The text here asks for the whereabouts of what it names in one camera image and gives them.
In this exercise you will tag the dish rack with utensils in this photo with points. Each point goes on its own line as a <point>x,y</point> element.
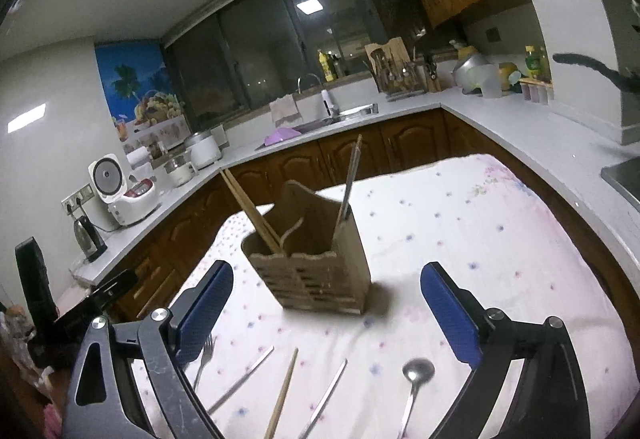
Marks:
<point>394,73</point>

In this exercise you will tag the wooden utensil holder box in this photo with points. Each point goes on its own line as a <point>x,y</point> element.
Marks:
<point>322,265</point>

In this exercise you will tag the black wok with handle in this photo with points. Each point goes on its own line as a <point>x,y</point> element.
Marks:
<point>626,83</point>

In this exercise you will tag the steel spoon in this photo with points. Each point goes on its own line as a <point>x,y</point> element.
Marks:
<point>418,372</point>

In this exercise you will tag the steel chopsticks in holder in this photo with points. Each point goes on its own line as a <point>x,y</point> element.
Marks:
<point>350,179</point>

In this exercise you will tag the purple plastic basin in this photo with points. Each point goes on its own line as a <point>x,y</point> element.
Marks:
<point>281,134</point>

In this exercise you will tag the kitchen sink faucet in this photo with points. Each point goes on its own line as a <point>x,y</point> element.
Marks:
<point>308,81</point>

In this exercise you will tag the green yellow oil bottle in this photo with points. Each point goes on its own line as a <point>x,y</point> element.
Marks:
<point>533,62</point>

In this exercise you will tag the wall power socket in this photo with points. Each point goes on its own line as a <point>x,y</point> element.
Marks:
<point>77,199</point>

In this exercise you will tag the pink cloth on sink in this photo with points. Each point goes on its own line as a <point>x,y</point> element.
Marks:
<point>284,110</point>

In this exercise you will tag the steel chopstick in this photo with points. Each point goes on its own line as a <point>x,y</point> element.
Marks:
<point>240,381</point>
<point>323,402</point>

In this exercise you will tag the gas stove top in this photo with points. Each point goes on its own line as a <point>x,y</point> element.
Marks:
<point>624,178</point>

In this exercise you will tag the translucent plastic jug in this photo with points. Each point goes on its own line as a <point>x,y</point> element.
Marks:
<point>488,79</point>

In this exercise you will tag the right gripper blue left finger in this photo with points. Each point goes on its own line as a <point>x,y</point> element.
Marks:
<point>197,310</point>

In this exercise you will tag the wooden chopsticks in holder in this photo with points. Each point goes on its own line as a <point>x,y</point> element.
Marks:
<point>261,225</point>

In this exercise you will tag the yellow bottle on windowsill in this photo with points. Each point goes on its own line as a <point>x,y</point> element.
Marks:
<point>326,66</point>

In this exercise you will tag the wooden chopstick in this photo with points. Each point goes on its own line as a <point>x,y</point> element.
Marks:
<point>278,407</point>

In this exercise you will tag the tropical fruit poster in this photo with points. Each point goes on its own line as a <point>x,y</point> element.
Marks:
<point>138,90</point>

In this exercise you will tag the white red rice cooker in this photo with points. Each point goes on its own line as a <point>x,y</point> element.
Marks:
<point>127,202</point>

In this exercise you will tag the steel electric kettle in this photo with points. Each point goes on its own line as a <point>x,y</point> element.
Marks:
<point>88,238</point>

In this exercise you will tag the steel fork right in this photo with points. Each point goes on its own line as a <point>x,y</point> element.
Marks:
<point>207,355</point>

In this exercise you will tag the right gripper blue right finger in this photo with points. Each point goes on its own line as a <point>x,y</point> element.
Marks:
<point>446,302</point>

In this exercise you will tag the white round rice cooker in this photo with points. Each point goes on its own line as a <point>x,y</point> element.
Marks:
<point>203,148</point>

